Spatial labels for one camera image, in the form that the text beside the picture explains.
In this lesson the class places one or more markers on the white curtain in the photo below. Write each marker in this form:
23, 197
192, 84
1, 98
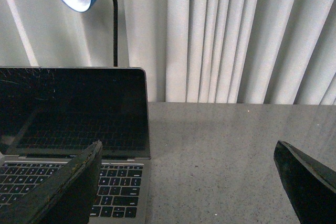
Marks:
216, 51

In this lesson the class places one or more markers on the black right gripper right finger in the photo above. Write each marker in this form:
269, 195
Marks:
309, 184

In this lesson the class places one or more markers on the grey laptop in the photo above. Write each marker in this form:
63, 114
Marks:
51, 114

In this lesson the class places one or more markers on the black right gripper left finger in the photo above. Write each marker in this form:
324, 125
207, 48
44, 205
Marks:
67, 196

